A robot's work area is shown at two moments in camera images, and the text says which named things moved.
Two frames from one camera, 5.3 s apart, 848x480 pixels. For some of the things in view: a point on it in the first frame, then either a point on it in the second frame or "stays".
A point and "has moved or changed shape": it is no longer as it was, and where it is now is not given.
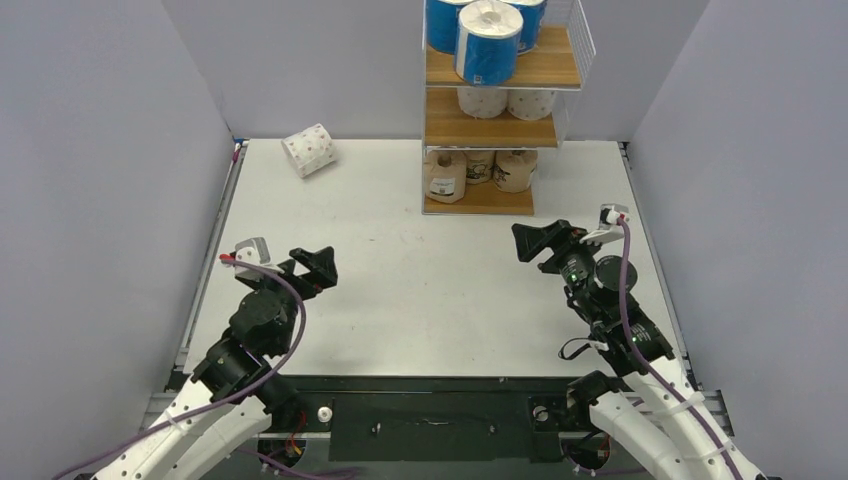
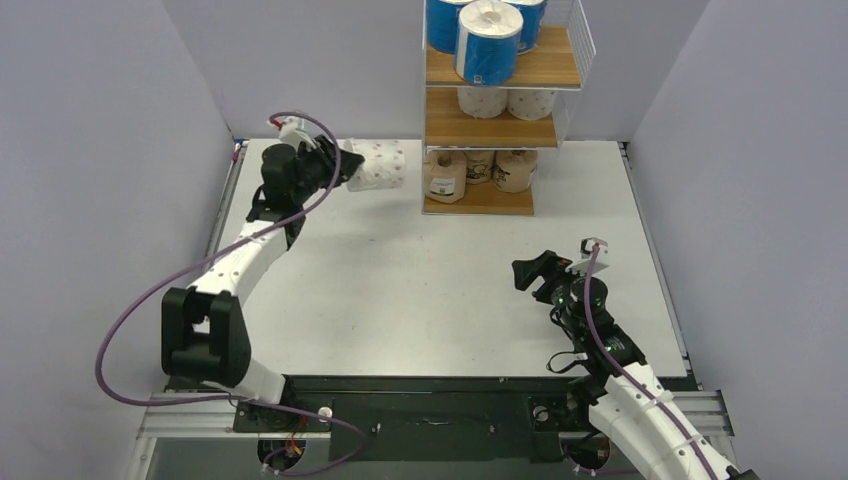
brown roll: x=513 y=169 stays
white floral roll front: x=483 y=102 stays
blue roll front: x=442 y=25 stays
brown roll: x=445 y=175 stays
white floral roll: x=310 y=150 has moved or changed shape
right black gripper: x=556 y=246 → x=556 y=278
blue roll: x=532 y=13 stays
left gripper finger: x=320 y=265 → x=349 y=162
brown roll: x=479 y=165 stays
